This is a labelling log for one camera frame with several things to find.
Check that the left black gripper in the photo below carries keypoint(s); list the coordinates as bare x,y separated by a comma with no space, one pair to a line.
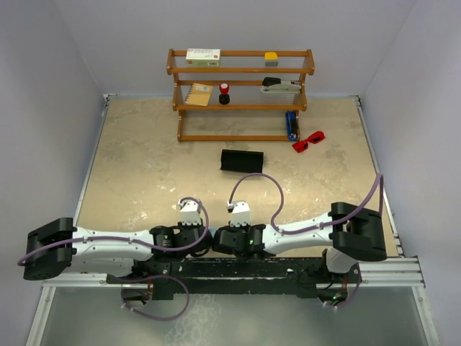
182,227

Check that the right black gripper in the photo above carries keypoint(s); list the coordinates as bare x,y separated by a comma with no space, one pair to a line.
233,229

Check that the black glasses case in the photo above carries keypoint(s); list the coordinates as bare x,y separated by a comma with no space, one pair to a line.
241,161

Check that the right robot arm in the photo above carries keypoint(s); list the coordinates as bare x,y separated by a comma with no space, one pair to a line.
349,233

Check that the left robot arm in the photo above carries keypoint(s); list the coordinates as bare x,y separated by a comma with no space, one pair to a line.
59,247

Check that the red sunglasses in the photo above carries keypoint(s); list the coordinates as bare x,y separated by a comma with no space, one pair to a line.
314,138

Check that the blue and black stapler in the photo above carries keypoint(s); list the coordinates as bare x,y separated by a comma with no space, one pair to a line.
291,125

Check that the brown spiral notebook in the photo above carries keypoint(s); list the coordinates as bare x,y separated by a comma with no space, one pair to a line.
199,94

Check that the red and black stamp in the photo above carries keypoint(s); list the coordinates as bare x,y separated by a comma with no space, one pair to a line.
224,97

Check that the wooden three-tier shelf rack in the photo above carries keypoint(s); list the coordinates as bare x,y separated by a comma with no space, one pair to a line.
244,71

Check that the black and white stapler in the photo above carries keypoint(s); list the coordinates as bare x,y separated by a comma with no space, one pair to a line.
273,85

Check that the white and red box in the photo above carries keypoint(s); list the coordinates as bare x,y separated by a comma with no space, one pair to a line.
200,57

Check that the yellow and grey eraser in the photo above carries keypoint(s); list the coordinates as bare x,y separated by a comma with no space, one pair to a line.
271,59

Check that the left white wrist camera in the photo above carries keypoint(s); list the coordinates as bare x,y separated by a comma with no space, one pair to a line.
189,213

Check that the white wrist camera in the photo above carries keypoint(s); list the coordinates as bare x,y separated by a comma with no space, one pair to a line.
189,213
239,213

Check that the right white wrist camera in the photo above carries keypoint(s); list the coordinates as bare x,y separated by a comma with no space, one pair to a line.
239,213

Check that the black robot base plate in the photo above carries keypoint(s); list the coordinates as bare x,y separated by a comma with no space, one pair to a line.
294,276

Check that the aluminium rail frame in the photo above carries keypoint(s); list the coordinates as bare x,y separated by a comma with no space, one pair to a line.
139,170

